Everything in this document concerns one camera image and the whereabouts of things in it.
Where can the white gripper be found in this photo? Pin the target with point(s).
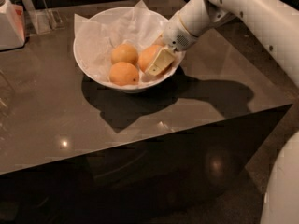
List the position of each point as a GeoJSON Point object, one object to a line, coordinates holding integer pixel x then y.
{"type": "Point", "coordinates": [175, 34]}

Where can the orange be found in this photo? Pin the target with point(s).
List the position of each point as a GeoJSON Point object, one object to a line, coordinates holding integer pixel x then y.
{"type": "Point", "coordinates": [124, 53]}
{"type": "Point", "coordinates": [146, 56]}
{"type": "Point", "coordinates": [123, 73]}

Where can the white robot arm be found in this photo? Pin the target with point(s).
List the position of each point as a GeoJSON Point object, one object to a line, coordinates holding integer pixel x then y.
{"type": "Point", "coordinates": [274, 23]}

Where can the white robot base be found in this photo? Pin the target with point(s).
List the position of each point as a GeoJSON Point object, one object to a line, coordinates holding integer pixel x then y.
{"type": "Point", "coordinates": [281, 200]}

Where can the white ceramic bowl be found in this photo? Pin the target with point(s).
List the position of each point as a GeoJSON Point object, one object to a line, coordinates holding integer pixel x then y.
{"type": "Point", "coordinates": [90, 66]}

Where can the white paper liner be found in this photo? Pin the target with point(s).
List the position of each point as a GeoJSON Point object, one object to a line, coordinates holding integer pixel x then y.
{"type": "Point", "coordinates": [92, 44]}

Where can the white appliance with orange label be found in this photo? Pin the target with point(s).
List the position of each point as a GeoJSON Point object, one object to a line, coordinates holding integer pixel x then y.
{"type": "Point", "coordinates": [12, 26]}

